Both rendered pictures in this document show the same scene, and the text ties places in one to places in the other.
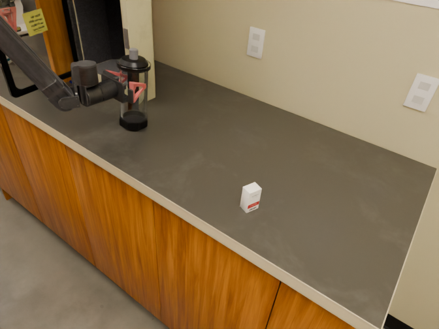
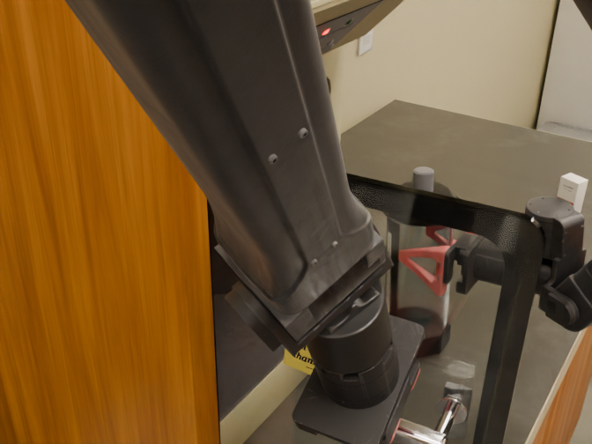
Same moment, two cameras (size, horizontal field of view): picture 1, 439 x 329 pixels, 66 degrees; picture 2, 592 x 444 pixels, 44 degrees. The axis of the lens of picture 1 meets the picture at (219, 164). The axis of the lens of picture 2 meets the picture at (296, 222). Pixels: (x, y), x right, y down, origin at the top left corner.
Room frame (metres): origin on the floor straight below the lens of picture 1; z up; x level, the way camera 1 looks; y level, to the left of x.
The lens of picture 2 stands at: (1.24, 1.19, 1.63)
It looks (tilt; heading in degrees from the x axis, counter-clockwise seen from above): 29 degrees down; 269
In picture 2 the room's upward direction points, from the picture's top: 1 degrees clockwise
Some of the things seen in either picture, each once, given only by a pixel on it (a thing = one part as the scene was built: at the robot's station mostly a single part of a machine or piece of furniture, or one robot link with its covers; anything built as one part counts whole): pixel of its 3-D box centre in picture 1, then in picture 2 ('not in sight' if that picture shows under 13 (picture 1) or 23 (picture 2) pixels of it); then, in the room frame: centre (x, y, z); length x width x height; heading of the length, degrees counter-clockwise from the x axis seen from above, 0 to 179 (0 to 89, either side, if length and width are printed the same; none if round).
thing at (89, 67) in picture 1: (76, 83); (561, 258); (0.90, 0.43, 1.16); 0.12 x 0.09 x 0.11; 119
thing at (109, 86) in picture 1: (107, 90); not in sight; (0.96, 0.37, 1.11); 0.10 x 0.07 x 0.07; 57
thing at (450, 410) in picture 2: not in sight; (402, 415); (1.14, 0.75, 1.20); 0.10 x 0.05 x 0.03; 153
